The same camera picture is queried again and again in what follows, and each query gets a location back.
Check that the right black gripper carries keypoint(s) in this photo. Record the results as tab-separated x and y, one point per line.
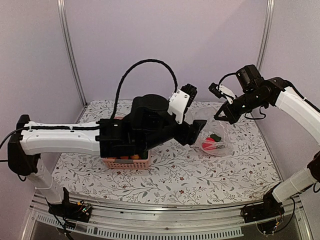
231	116

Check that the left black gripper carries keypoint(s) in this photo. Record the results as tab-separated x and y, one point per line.
190	132

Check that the clear zip top bag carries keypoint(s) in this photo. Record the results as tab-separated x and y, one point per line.
212	126

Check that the green toy pepper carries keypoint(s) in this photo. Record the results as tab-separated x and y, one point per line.
215	138

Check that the dark green toy cucumber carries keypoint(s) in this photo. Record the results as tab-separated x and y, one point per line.
144	155

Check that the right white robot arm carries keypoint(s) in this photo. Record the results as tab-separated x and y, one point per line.
296	136

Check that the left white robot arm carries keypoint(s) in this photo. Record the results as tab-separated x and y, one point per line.
31	139

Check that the floral table mat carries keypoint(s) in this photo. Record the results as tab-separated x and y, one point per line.
179	175

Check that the red yellow toy fruit bunch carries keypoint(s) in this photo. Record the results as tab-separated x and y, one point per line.
132	157

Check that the pink plastic basket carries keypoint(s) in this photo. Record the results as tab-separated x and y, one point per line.
130	163

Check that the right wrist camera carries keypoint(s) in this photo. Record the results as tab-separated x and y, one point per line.
221	91

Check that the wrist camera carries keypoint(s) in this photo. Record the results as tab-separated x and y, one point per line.
180	101
221	91

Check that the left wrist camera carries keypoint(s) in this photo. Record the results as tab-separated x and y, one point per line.
180	101

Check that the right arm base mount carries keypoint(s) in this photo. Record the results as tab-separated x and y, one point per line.
269	208

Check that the right aluminium corner post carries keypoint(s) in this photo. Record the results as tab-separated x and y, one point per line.
270	6

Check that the aluminium corner post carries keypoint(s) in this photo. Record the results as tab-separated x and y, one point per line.
61	6
270	6

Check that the aluminium front rail frame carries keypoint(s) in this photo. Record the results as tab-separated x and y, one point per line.
119	220

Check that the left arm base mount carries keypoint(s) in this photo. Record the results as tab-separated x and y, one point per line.
79	211

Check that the left aluminium corner post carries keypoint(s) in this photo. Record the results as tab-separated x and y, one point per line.
61	6

